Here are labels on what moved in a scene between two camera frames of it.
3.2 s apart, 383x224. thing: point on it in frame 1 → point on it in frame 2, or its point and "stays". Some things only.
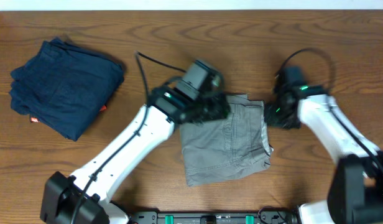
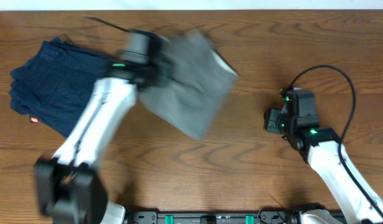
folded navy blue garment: (65, 87) stays
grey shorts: (233, 145) → (198, 88)
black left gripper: (219, 101) → (158, 67)
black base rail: (211, 218) stays
